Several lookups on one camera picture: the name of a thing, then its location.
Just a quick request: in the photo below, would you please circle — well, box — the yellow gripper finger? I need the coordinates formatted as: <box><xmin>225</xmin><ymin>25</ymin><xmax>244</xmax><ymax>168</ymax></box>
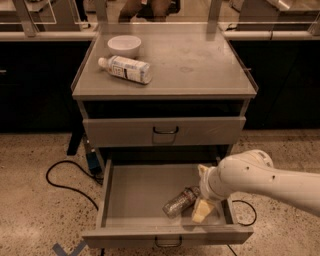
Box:
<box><xmin>192</xmin><ymin>198</ymin><xmax>215</xmax><ymax>223</ymax></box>
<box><xmin>197</xmin><ymin>164</ymin><xmax>209</xmax><ymax>177</ymax></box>

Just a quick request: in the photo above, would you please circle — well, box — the clear plastic water bottle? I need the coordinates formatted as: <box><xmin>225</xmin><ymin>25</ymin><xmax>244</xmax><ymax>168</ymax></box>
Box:
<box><xmin>162</xmin><ymin>186</ymin><xmax>200</xmax><ymax>219</ymax></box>

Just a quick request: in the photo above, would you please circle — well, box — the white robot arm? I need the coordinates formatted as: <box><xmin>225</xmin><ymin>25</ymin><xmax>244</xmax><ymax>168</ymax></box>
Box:
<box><xmin>192</xmin><ymin>150</ymin><xmax>320</xmax><ymax>223</ymax></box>

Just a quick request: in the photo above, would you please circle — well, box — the closed grey top drawer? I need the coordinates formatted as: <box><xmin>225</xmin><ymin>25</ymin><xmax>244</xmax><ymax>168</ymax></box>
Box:
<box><xmin>83</xmin><ymin>117</ymin><xmax>246</xmax><ymax>147</ymax></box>

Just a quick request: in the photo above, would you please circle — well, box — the open grey middle drawer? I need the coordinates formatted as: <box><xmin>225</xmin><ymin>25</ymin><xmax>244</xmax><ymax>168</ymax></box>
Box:
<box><xmin>83</xmin><ymin>159</ymin><xmax>253</xmax><ymax>248</ymax></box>

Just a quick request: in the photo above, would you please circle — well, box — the grey drawer cabinet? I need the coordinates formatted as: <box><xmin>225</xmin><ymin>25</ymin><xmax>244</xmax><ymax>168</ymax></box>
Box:
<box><xmin>73</xmin><ymin>23</ymin><xmax>257</xmax><ymax>164</ymax></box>

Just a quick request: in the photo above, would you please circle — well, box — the white labelled drink bottle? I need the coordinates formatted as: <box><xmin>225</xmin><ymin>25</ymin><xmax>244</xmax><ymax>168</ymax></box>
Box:
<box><xmin>98</xmin><ymin>56</ymin><xmax>152</xmax><ymax>84</ymax></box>

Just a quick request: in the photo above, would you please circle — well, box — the blue power box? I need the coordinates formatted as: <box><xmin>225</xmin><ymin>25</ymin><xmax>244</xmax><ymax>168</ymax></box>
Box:
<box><xmin>86</xmin><ymin>151</ymin><xmax>102</xmax><ymax>175</ymax></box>

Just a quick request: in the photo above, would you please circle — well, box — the white bowl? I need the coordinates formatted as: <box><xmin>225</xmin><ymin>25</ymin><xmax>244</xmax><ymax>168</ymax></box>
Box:
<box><xmin>107</xmin><ymin>35</ymin><xmax>142</xmax><ymax>59</ymax></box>

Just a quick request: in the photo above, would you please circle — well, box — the person in brown trousers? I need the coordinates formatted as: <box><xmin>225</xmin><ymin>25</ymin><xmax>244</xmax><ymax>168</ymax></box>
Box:
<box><xmin>118</xmin><ymin>0</ymin><xmax>180</xmax><ymax>23</ymax></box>

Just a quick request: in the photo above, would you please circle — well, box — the black top drawer handle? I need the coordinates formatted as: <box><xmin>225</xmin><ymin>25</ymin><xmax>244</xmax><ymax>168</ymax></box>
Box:
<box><xmin>153</xmin><ymin>126</ymin><xmax>179</xmax><ymax>135</ymax></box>

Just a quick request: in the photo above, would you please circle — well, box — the black drawer handle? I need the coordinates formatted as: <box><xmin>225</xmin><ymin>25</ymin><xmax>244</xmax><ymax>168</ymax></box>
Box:
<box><xmin>153</xmin><ymin>126</ymin><xmax>179</xmax><ymax>135</ymax></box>
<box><xmin>154</xmin><ymin>236</ymin><xmax>183</xmax><ymax>248</ymax></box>

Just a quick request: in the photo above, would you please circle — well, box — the black cable right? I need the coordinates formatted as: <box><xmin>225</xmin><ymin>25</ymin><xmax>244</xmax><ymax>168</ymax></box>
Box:
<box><xmin>227</xmin><ymin>199</ymin><xmax>258</xmax><ymax>256</ymax></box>

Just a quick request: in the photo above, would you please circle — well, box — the black middle drawer handle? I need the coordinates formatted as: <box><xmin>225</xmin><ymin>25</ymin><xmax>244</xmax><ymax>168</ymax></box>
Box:
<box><xmin>154</xmin><ymin>236</ymin><xmax>183</xmax><ymax>248</ymax></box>

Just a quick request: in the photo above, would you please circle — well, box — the black floor cable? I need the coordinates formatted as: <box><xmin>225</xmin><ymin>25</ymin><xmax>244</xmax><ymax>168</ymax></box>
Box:
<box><xmin>45</xmin><ymin>159</ymin><xmax>104</xmax><ymax>211</ymax></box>

